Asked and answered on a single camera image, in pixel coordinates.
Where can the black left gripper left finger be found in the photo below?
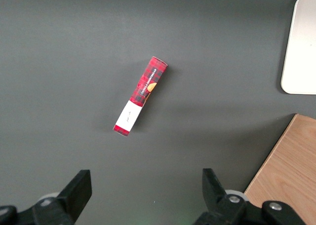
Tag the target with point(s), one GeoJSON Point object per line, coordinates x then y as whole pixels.
{"type": "Point", "coordinates": [74, 190]}

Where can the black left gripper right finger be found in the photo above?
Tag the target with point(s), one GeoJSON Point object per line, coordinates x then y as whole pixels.
{"type": "Point", "coordinates": [214, 197]}

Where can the red plaid shortbread box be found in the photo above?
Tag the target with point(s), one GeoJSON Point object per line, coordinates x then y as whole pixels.
{"type": "Point", "coordinates": [148, 79]}

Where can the beige plastic tray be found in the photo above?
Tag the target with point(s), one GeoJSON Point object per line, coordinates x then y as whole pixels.
{"type": "Point", "coordinates": [302, 49]}

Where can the wooden drawer cabinet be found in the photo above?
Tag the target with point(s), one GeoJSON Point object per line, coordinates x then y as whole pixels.
{"type": "Point", "coordinates": [291, 165]}

